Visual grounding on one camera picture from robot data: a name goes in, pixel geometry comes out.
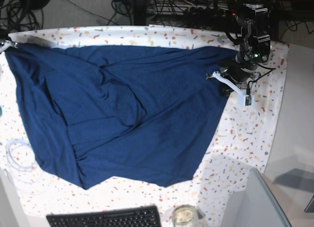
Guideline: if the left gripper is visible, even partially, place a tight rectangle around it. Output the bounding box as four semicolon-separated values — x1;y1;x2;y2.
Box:
218;55;258;85

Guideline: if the blue t-shirt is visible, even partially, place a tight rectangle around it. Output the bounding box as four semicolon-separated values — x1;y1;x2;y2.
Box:
5;44;236;189

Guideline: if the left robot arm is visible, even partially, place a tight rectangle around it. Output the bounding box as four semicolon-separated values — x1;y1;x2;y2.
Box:
213;0;271;89

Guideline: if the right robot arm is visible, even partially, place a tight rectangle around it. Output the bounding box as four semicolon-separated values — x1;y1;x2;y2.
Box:
0;28;13;52

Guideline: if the terrazzo patterned tablecloth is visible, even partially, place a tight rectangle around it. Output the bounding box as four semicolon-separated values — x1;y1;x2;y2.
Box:
0;25;290;225

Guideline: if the black power strip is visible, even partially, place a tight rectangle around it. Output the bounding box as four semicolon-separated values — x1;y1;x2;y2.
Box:
147;1;238;18

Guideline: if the grey monitor edge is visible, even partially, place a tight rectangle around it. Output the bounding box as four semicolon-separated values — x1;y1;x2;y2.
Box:
221;168;291;227

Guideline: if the glass jar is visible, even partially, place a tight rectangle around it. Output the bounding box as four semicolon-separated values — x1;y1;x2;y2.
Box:
172;205;199;227

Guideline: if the black keyboard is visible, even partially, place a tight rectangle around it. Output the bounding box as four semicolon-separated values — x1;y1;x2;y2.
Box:
46;205;161;227

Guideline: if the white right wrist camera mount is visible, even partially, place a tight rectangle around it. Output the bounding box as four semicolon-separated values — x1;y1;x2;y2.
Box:
0;39;18;53

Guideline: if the coiled white cable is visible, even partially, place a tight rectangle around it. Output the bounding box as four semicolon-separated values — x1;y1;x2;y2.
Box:
4;138;52;197

